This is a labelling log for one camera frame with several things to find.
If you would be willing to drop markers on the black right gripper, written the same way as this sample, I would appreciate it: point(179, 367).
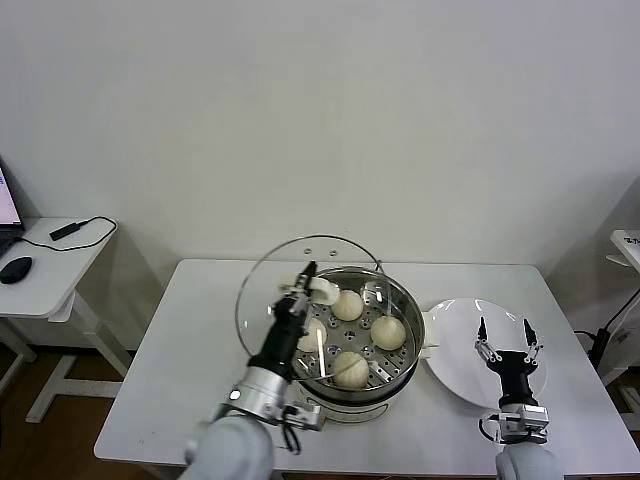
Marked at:
point(515, 375)

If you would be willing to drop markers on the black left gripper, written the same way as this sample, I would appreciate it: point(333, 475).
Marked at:
point(282, 335)

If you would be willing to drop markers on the round glass pot lid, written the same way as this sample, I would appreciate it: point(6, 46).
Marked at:
point(270, 280)

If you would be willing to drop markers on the white steamed baozi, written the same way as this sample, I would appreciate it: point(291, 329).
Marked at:
point(351, 370)
point(347, 305)
point(316, 337)
point(387, 332)

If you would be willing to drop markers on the stainless steel steamer basket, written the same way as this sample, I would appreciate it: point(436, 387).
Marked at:
point(397, 362)

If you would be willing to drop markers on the white round plate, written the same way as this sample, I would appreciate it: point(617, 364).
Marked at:
point(460, 350)

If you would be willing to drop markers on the black power adapter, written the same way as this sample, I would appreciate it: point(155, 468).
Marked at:
point(599, 345)

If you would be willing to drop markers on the white electric cooker base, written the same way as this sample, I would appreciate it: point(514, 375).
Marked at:
point(360, 407)

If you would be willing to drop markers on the black usb dongle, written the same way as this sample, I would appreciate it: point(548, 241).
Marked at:
point(65, 231)

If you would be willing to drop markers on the white side table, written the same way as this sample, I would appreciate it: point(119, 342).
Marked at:
point(45, 285)

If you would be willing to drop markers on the black computer mouse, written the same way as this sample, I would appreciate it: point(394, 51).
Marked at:
point(15, 269)

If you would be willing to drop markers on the black laptop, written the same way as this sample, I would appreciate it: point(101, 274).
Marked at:
point(7, 200)

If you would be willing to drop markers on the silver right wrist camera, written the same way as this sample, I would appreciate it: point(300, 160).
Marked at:
point(525, 422)

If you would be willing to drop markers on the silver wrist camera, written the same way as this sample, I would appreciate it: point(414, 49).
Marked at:
point(525, 422)
point(305, 417)

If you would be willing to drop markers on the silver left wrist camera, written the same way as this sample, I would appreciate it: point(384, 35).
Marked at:
point(305, 417)

